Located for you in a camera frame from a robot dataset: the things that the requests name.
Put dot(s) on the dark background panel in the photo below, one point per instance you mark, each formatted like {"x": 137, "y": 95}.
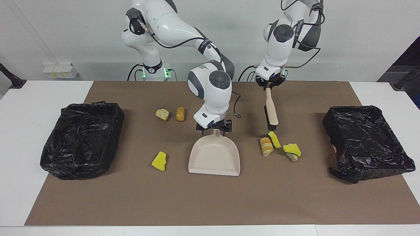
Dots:
{"x": 410, "y": 59}

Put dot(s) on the orange striped scrap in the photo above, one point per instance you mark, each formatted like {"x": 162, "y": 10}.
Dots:
{"x": 266, "y": 147}

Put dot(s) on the beige plastic dustpan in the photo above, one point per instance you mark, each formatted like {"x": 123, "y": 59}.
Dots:
{"x": 213, "y": 157}

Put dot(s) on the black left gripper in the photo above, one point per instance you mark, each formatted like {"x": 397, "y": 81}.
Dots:
{"x": 270, "y": 81}

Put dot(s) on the pink bin under bag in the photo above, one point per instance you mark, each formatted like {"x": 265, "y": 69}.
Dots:
{"x": 334, "y": 149}

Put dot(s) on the black plastic trash bag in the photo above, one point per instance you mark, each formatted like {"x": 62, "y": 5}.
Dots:
{"x": 82, "y": 141}
{"x": 367, "y": 141}

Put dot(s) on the brown potato-shaped lump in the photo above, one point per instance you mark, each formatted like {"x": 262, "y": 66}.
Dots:
{"x": 180, "y": 114}

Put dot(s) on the beige hand brush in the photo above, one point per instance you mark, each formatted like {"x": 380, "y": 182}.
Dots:
{"x": 271, "y": 108}

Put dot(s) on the pale cream lump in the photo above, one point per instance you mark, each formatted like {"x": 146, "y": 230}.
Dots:
{"x": 162, "y": 114}

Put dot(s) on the black stand leg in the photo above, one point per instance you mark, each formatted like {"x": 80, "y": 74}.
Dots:
{"x": 16, "y": 82}
{"x": 398, "y": 86}

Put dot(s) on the brown table mat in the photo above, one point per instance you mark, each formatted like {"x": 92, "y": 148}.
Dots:
{"x": 210, "y": 196}

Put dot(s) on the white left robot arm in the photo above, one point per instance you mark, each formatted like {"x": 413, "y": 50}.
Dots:
{"x": 279, "y": 49}

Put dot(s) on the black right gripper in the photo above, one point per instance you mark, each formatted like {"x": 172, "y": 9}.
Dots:
{"x": 213, "y": 126}

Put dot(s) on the white power socket box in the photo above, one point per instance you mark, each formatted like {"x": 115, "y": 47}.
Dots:
{"x": 60, "y": 70}

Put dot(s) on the yellow sponge chunk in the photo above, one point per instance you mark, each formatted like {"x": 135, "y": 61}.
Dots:
{"x": 159, "y": 162}

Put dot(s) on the yellow sponge with green pad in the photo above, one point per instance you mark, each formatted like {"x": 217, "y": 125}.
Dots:
{"x": 275, "y": 140}

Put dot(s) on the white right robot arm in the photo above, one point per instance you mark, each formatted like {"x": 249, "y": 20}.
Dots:
{"x": 213, "y": 91}

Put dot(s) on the notched yellow sponge piece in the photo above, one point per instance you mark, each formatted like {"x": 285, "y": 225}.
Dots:
{"x": 292, "y": 149}

